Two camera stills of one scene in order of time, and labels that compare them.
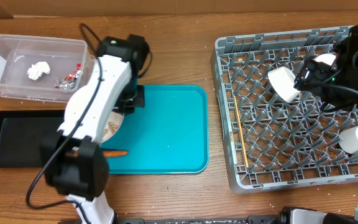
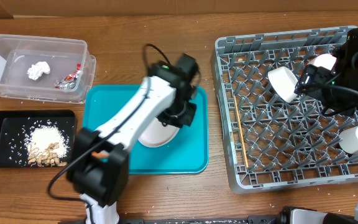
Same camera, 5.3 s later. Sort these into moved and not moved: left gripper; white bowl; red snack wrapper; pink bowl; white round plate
Moved: white round plate; left gripper
Not moved: pink bowl; red snack wrapper; white bowl
